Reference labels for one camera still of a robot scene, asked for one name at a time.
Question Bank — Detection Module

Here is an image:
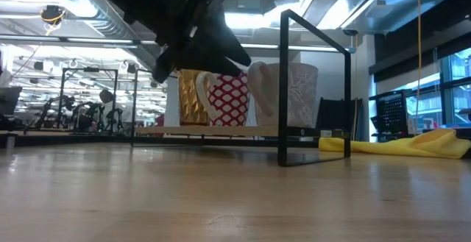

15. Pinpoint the pale grey embossed mug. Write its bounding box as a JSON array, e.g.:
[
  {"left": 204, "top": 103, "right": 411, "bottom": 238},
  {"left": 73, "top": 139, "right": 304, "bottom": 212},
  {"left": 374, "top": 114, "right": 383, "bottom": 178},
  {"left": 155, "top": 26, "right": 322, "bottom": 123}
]
[{"left": 247, "top": 61, "right": 319, "bottom": 129}]

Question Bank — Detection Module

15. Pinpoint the black leaning panel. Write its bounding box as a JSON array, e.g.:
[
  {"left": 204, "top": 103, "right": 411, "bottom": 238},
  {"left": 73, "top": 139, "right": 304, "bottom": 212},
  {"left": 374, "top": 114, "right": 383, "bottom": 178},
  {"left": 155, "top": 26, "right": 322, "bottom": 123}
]
[{"left": 316, "top": 97, "right": 364, "bottom": 142}]

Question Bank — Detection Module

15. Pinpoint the amber ribbed glass cup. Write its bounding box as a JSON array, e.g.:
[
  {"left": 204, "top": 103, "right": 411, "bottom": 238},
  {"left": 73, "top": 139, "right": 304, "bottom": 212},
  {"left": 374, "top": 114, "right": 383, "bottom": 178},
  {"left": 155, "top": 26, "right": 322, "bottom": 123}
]
[{"left": 177, "top": 68, "right": 211, "bottom": 127}]

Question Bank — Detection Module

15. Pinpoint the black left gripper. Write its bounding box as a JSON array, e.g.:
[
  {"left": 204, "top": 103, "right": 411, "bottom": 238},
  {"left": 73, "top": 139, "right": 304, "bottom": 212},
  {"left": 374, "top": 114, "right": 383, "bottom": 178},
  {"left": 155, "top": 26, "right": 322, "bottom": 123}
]
[{"left": 121, "top": 0, "right": 253, "bottom": 84}]

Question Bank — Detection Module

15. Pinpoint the black metal table frame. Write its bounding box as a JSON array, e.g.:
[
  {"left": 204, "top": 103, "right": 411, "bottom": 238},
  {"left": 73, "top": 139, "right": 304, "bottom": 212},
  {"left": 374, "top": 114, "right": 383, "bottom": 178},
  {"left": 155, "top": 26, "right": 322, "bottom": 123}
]
[{"left": 0, "top": 130, "right": 321, "bottom": 149}]

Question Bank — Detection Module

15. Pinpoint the black ceiling camera mount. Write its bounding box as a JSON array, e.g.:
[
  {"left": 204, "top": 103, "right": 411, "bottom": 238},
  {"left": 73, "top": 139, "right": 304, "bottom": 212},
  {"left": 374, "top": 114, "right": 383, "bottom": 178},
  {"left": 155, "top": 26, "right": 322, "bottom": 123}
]
[{"left": 39, "top": 4, "right": 68, "bottom": 26}]

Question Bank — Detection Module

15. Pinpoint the wooden shelf black metal frame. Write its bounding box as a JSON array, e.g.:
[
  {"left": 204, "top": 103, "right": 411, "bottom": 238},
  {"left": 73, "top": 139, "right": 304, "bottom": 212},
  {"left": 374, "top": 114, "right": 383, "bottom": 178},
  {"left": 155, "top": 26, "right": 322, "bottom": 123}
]
[{"left": 130, "top": 9, "right": 353, "bottom": 168}]

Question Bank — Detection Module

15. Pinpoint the silver ceiling duct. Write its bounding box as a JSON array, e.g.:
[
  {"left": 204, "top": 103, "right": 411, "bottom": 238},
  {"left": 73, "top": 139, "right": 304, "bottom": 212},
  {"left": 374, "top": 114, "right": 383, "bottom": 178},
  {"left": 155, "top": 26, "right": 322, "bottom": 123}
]
[{"left": 32, "top": 0, "right": 163, "bottom": 70}]

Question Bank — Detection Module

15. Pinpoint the black perforated cart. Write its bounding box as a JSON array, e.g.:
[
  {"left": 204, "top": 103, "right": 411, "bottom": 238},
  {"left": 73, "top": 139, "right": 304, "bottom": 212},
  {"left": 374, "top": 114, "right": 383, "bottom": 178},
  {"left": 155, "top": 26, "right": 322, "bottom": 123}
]
[{"left": 370, "top": 89, "right": 412, "bottom": 142}]

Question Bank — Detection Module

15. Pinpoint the white mug red lattice pattern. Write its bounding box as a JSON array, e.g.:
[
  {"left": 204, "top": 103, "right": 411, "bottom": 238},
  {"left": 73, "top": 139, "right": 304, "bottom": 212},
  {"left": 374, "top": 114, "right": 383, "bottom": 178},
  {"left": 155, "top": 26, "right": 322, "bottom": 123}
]
[{"left": 194, "top": 70, "right": 252, "bottom": 127}]

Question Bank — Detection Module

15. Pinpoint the yellow cloth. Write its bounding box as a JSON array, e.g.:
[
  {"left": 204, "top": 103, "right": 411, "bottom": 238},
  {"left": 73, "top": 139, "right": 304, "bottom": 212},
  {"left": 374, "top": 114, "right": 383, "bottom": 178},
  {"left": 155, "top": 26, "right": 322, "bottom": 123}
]
[{"left": 317, "top": 128, "right": 471, "bottom": 160}]

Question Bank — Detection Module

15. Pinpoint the black background robot frame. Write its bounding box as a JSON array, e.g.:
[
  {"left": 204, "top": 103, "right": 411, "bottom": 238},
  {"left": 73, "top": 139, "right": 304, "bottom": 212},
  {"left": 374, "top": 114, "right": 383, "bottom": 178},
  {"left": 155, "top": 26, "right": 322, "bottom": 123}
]
[{"left": 35, "top": 66, "right": 128, "bottom": 135}]

